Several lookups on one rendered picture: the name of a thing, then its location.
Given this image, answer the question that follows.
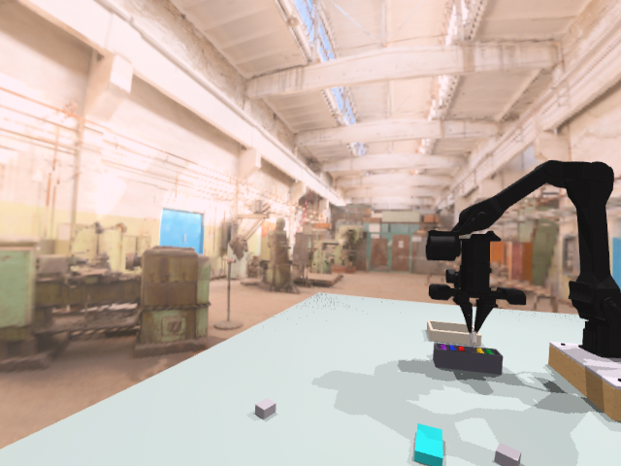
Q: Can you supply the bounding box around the cyan rectangular block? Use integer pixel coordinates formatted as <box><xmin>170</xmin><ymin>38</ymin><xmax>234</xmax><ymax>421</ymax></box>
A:
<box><xmin>414</xmin><ymin>423</ymin><xmax>443</xmax><ymax>466</ymax></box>

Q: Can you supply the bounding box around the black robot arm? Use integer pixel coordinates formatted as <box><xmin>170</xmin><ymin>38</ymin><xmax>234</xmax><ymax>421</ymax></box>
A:
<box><xmin>426</xmin><ymin>160</ymin><xmax>621</xmax><ymax>358</ymax></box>

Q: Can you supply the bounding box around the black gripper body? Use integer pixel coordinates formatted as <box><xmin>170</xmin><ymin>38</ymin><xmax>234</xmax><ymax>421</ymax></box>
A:
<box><xmin>429</xmin><ymin>261</ymin><xmax>526</xmax><ymax>306</ymax></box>

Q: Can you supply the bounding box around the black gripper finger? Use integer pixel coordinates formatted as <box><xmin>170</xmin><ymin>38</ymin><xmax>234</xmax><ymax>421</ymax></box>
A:
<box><xmin>453</xmin><ymin>298</ymin><xmax>473</xmax><ymax>334</ymax></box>
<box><xmin>474</xmin><ymin>299</ymin><xmax>498</xmax><ymax>333</ymax></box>

